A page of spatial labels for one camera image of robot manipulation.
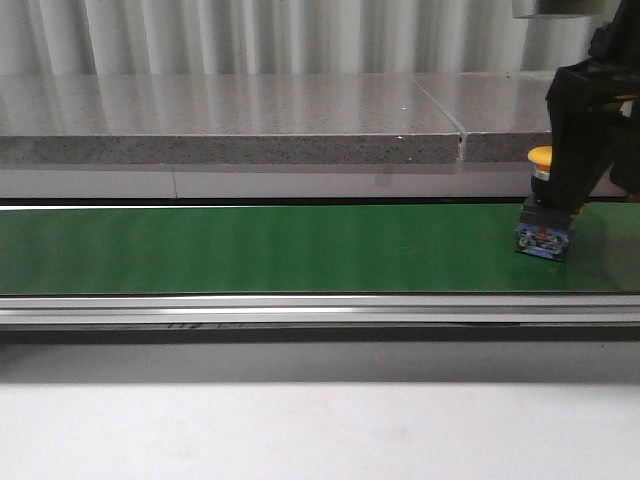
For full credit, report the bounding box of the grey stone slab right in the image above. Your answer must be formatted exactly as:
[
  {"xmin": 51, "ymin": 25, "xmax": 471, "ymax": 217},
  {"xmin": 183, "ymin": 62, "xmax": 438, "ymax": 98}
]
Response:
[{"xmin": 413, "ymin": 71, "xmax": 554, "ymax": 165}]

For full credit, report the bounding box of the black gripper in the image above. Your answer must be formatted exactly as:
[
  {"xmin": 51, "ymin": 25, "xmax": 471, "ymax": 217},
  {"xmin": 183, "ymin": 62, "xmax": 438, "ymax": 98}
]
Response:
[{"xmin": 545, "ymin": 1, "xmax": 639, "ymax": 214}]

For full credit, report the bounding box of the grey stone slab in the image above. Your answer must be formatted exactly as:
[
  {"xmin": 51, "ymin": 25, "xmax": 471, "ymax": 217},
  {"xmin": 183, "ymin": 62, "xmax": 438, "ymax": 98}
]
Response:
[
  {"xmin": 1, "ymin": 74, "xmax": 460, "ymax": 166},
  {"xmin": 413, "ymin": 71, "xmax": 554, "ymax": 165}
]

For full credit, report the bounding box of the green conveyor belt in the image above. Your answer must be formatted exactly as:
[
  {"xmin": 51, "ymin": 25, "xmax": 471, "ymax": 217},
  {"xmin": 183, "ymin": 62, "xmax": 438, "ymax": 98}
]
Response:
[{"xmin": 1, "ymin": 203, "xmax": 639, "ymax": 296}]

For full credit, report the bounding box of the grey stone slab left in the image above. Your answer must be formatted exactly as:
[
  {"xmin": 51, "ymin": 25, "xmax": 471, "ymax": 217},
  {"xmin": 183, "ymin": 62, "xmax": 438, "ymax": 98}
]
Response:
[{"xmin": 1, "ymin": 74, "xmax": 460, "ymax": 166}]

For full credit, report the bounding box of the silver aluminium conveyor rail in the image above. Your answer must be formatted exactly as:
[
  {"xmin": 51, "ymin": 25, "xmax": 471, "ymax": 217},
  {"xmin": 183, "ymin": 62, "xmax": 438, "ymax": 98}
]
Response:
[{"xmin": 1, "ymin": 293, "xmax": 639, "ymax": 326}]

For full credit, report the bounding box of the yellow mushroom push button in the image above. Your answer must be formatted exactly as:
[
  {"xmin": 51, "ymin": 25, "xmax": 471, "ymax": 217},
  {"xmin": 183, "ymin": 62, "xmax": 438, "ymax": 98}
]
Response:
[{"xmin": 515, "ymin": 145, "xmax": 588, "ymax": 262}]

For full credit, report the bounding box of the white corrugated curtain backdrop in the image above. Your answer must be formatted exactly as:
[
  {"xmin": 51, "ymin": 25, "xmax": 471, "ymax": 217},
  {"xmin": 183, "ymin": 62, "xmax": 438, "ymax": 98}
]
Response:
[{"xmin": 1, "ymin": 1, "xmax": 617, "ymax": 75}]

